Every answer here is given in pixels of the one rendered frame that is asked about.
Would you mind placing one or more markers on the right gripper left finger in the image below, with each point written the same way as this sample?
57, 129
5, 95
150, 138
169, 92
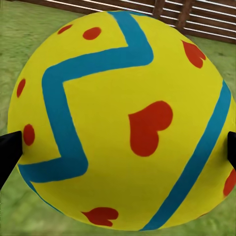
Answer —
10, 153

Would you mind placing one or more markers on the easter egg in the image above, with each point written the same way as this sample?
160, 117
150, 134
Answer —
124, 124

